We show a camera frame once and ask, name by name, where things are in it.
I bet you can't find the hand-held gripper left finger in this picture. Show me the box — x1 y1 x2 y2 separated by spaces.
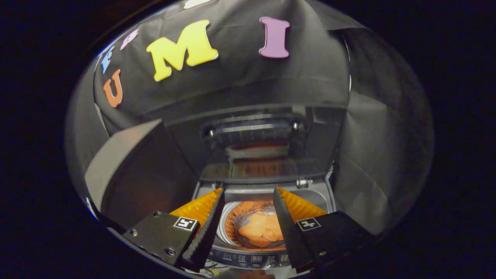
123 188 226 272

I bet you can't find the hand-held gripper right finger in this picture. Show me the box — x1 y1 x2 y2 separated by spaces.
273 187 374 274

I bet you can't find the orange polo shirt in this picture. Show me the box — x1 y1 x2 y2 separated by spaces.
237 211 285 248

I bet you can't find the grey and black cabinet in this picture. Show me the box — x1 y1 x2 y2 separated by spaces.
84 118 198 229

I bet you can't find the black backdrop cloth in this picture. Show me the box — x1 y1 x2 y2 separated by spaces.
65 0 434 237

